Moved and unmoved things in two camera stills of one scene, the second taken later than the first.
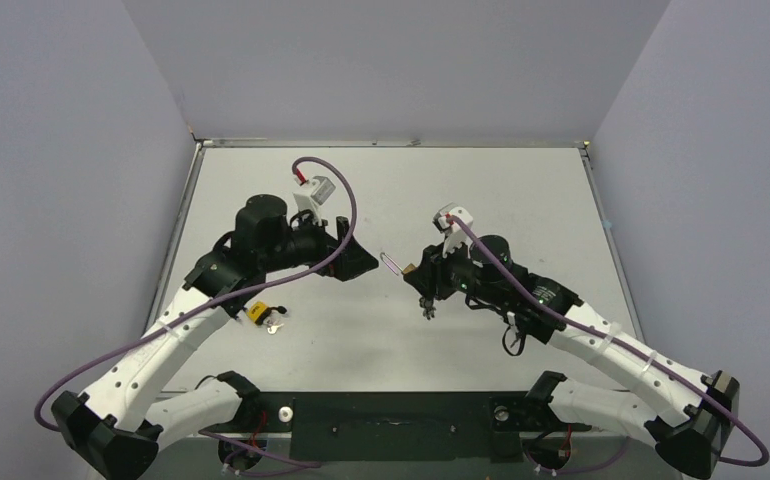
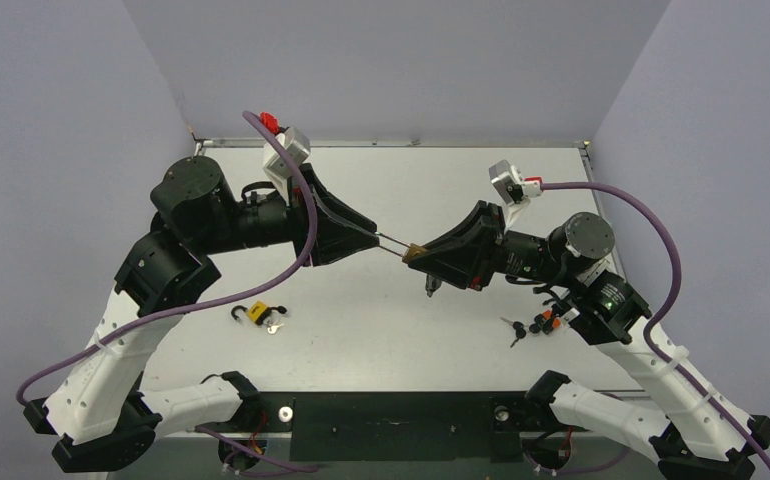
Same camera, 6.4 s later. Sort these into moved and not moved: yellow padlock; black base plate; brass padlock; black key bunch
Moved: black key bunch; brass padlock
Not moved: yellow padlock; black base plate
